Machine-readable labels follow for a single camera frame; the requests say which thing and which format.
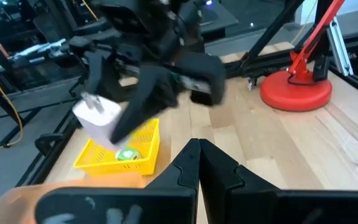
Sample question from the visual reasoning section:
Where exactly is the red desk stand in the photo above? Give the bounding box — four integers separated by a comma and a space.
259, 0, 346, 113

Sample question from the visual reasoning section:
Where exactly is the black table frame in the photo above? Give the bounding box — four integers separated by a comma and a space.
16, 40, 358, 187

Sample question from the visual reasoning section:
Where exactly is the black power plug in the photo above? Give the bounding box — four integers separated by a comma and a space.
247, 76, 259, 91

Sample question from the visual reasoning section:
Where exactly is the yellow plastic basket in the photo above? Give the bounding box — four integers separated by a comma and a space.
73, 118, 161, 177

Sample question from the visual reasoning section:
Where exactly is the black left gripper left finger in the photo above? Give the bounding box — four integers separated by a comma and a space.
35, 138, 200, 224

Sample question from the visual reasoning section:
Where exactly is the white wall charger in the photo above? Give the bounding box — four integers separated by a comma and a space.
72, 91, 130, 152

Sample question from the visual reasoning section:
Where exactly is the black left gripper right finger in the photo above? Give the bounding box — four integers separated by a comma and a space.
199, 139, 358, 224

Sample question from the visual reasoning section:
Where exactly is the silver aluminium profile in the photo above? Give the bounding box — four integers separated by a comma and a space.
326, 17, 354, 77

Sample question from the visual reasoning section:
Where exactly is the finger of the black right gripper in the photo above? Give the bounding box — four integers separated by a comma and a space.
85, 51, 117, 100
109, 65, 180, 144

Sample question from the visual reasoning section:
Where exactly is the cluttered background desk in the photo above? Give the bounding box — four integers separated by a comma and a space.
0, 37, 71, 75

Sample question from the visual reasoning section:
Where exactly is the yellow hanging cord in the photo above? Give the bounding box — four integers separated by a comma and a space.
0, 57, 25, 158

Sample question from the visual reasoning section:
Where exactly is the orange translucent bin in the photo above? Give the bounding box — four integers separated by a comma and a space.
0, 171, 145, 224

